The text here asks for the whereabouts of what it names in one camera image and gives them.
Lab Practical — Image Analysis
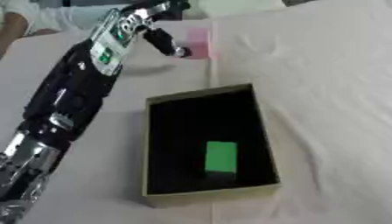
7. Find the green rectangular block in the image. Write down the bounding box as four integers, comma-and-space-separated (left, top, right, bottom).
203, 141, 239, 174

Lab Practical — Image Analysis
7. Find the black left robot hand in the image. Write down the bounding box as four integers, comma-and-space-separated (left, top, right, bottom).
123, 0, 195, 59

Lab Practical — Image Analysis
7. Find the tan cardboard box black inside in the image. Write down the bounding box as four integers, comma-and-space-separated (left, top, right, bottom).
139, 83, 284, 208

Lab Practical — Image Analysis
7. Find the person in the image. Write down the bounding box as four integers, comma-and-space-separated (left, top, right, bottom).
0, 0, 132, 60

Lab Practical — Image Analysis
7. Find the pink rectangular block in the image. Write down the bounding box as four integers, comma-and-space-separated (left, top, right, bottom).
184, 27, 214, 60

